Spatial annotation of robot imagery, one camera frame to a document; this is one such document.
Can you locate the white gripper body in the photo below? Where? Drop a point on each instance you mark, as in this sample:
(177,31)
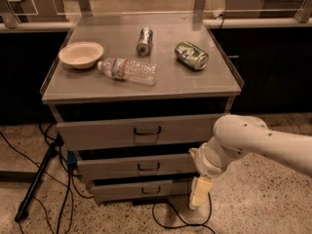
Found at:
(206,162)

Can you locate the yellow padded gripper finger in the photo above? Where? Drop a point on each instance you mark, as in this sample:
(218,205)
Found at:
(200,189)

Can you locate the grey drawer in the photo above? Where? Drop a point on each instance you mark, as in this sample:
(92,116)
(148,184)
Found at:
(89,135)
(156,165)
(138,190)

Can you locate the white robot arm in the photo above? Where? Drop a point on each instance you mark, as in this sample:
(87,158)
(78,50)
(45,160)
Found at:
(233,137)

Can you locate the grey top drawer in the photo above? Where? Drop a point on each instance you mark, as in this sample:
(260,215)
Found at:
(89,135)

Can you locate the grey bottom drawer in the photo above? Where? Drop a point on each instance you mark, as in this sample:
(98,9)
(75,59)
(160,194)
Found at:
(138,190)

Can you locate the grey drawer cabinet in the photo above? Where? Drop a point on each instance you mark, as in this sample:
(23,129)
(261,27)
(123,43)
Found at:
(142,91)

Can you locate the clear plastic water bottle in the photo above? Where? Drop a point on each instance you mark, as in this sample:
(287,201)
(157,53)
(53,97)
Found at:
(125,70)

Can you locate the green soda can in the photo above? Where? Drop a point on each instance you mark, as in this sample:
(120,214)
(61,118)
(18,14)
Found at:
(191,55)

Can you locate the silver soda can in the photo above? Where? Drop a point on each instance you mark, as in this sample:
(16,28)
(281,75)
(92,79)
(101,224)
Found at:
(144,44)

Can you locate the blue box behind cabinet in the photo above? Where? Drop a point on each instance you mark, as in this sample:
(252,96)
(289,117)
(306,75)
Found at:
(71,159)

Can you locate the white paper bowl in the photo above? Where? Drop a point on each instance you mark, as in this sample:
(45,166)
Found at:
(81,55)

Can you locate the black pole on floor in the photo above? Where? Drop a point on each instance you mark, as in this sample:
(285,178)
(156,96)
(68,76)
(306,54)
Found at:
(22,212)

